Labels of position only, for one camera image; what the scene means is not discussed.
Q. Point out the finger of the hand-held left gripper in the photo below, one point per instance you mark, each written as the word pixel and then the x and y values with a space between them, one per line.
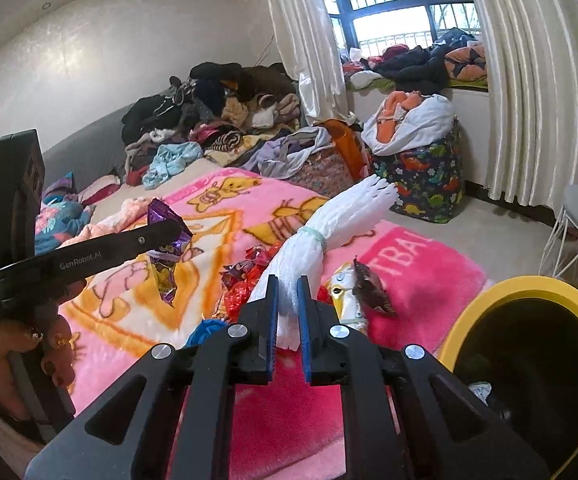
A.
pixel 94 257

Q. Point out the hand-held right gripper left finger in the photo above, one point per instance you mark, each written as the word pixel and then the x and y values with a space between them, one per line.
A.
pixel 270 330

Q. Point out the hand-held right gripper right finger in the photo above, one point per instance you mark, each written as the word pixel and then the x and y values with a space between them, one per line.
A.
pixel 305 330

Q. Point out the purple foil snack wrapper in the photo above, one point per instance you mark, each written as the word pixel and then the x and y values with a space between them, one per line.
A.
pixel 167 280

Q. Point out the brown chocolate bar wrapper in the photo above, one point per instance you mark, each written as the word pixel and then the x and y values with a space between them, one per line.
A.
pixel 372 287

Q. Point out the white foam net bundle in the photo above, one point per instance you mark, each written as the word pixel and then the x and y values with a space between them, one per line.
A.
pixel 319 230

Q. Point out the person's left hand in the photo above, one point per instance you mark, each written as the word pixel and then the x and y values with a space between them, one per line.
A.
pixel 59 345

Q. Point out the peach fluffy cloth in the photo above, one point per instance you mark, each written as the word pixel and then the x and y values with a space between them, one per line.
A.
pixel 114 217

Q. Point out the red crumpled plastic wrapper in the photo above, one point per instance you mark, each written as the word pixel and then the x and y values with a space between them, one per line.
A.
pixel 241 295

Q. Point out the blue floral cloth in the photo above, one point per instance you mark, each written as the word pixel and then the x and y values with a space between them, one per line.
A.
pixel 56 220

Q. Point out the gold white snack wrapper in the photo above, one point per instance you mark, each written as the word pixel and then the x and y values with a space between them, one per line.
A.
pixel 344 297

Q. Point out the blue crumpled plastic wrapper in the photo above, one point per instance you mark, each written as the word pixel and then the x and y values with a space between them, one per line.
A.
pixel 209 331

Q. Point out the dark red pillow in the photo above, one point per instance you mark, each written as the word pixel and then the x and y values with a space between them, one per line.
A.
pixel 100 190

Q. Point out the grey bed headboard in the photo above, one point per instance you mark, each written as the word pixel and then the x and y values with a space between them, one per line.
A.
pixel 84 150

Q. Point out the light blue garment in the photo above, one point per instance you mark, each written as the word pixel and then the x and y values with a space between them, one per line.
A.
pixel 171 162

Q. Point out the pink printed blanket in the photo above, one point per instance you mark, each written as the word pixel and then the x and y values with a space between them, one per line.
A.
pixel 419 270

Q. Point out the lavender white garment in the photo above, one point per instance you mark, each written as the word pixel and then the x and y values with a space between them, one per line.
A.
pixel 289 152

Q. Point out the orange cloth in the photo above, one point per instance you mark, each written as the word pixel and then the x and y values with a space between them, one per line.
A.
pixel 346 145

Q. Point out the dinosaur print fabric basket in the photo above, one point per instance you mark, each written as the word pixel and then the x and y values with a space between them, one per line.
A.
pixel 426 180

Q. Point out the pile of clothes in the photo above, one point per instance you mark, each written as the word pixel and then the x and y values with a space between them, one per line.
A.
pixel 229 110

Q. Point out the white bag with orange garment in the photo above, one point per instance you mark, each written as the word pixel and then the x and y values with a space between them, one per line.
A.
pixel 419 120

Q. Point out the heap of clothes on windowsill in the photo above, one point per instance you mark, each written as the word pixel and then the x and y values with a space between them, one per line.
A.
pixel 414 65

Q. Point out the narrow cream curtain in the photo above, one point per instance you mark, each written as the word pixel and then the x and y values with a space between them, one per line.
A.
pixel 304 35

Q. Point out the wide cream curtain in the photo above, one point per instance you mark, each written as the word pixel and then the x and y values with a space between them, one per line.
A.
pixel 534 85

